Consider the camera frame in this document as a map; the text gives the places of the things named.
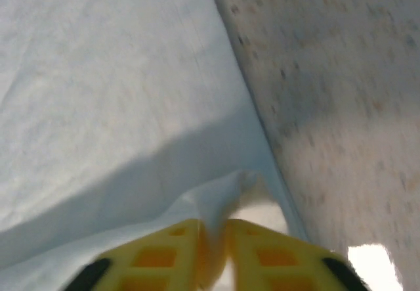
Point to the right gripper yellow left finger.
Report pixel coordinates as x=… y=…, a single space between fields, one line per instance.
x=157 y=258

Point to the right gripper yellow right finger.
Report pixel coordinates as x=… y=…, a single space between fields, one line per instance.
x=279 y=261

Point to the white t-shirt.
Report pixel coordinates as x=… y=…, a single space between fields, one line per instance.
x=115 y=90

